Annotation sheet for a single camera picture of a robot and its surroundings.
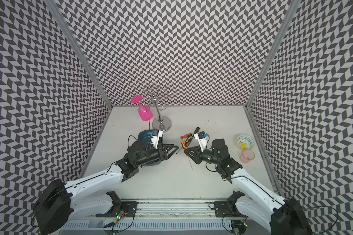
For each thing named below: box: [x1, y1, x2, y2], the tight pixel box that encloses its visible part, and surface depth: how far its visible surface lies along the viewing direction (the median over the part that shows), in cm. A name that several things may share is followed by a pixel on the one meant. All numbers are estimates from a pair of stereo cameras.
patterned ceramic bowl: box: [235, 133, 255, 150], surface depth 98 cm
